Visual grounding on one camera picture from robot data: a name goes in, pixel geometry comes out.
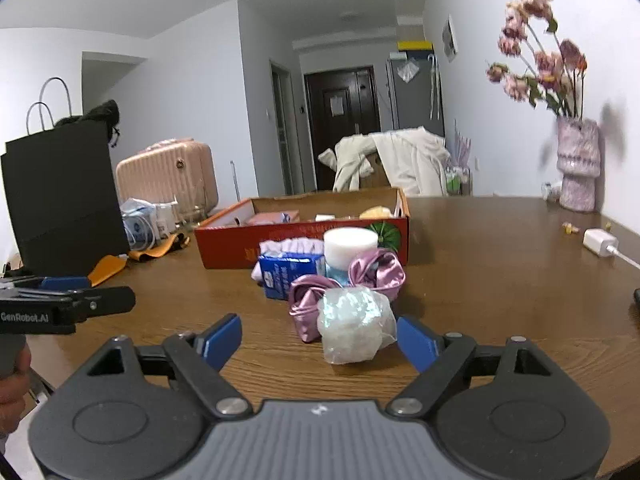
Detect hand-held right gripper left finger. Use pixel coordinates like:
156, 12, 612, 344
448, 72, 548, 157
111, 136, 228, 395
75, 313, 253, 418

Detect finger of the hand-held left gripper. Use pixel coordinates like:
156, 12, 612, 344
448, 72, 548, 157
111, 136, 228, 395
0, 275, 92, 294
52, 286, 136, 322

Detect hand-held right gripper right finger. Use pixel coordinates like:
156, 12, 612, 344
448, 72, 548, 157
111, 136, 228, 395
387, 314, 556, 417

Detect clear plastic bag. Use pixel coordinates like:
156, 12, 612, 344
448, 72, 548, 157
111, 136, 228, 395
316, 286, 398, 365

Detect blue tissue packet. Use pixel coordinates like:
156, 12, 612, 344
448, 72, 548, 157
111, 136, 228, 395
257, 252, 327, 301

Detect red cardboard box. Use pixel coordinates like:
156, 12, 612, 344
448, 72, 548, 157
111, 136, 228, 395
194, 187, 411, 270

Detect white round sponge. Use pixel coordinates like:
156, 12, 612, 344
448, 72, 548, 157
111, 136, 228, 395
323, 227, 378, 267

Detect lilac fluffy cloth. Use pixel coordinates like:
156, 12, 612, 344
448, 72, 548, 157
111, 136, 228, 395
251, 236, 327, 281

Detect person's left hand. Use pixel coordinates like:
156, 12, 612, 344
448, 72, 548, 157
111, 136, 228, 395
0, 347, 32, 435

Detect orange leather piece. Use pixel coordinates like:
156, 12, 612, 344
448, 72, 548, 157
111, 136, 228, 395
86, 255, 130, 288
127, 232, 192, 263

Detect black paper bag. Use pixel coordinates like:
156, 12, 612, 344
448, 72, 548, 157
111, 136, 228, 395
0, 77, 132, 277

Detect clear glass cup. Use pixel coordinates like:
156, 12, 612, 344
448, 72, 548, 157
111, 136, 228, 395
175, 195, 207, 231

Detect pink suitcase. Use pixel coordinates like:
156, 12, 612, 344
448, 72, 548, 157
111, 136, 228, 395
116, 137, 218, 221

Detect brown cardboard box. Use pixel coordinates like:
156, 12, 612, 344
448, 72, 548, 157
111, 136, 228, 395
360, 155, 391, 190

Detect black cloth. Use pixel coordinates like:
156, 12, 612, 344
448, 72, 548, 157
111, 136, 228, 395
54, 100, 121, 148

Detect beige coat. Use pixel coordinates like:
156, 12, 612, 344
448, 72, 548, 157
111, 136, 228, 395
318, 126, 451, 197

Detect dark entrance door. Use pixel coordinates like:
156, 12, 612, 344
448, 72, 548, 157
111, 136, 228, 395
304, 66, 382, 191

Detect white charger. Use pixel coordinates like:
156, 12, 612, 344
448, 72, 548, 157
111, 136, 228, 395
583, 228, 620, 257

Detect grey interior door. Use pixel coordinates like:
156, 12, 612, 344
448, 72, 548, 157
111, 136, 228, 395
270, 60, 302, 196

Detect grey refrigerator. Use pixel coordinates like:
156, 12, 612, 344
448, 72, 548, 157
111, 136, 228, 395
386, 50, 445, 137

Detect pink textured vase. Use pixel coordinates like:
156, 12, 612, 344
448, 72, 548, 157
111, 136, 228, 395
556, 116, 601, 212

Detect white umbrella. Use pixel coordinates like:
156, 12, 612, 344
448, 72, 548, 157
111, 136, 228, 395
427, 55, 442, 121

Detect dried pink flowers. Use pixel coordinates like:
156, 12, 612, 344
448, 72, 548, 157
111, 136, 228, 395
486, 0, 588, 121

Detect bag with cables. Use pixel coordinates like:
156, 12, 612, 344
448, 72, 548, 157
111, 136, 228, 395
120, 197, 158, 251

